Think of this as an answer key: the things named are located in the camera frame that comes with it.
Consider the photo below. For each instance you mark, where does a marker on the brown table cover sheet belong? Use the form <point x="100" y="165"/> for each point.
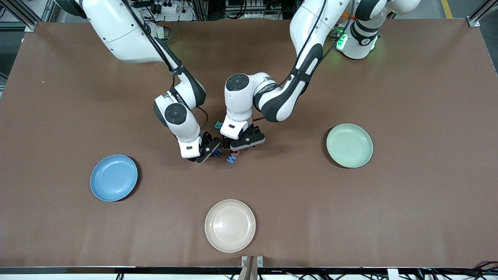
<point x="350" y="217"/>

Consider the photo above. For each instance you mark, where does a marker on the black table edge rail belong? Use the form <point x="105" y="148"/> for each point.
<point x="155" y="270"/>

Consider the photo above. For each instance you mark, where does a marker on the white paper label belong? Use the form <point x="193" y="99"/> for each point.
<point x="393" y="274"/>

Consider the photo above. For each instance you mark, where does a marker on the tan upright post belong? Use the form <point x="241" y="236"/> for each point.
<point x="249" y="272"/>

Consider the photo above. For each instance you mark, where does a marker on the white power strip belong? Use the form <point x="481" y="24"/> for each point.
<point x="171" y="6"/>

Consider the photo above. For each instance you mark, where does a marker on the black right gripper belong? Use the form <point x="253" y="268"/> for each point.
<point x="205" y="137"/>

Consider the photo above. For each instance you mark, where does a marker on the long white socket strip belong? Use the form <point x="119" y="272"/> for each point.
<point x="253" y="14"/>

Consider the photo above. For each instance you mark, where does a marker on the small metal edge bracket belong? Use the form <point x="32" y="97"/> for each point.
<point x="245" y="260"/>

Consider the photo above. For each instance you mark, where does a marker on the beige round plate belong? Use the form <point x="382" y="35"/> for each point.
<point x="229" y="225"/>

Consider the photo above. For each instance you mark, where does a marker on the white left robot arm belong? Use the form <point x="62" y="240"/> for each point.
<point x="237" y="105"/>

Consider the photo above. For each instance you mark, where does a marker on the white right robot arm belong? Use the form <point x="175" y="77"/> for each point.
<point x="124" y="35"/>

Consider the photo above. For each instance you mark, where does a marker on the blue round plate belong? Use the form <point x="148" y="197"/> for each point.
<point x="113" y="179"/>

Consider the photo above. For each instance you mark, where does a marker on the aluminium frame profile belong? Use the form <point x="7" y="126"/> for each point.
<point x="474" y="22"/>
<point x="31" y="26"/>

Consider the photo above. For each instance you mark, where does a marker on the blue foam letter M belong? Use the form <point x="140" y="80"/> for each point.
<point x="232" y="159"/>

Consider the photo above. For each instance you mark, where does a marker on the pale green round plate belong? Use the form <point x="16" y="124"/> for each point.
<point x="349" y="146"/>

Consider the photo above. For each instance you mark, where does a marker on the blue three-pronged foam letter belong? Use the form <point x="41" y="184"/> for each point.
<point x="218" y="153"/>

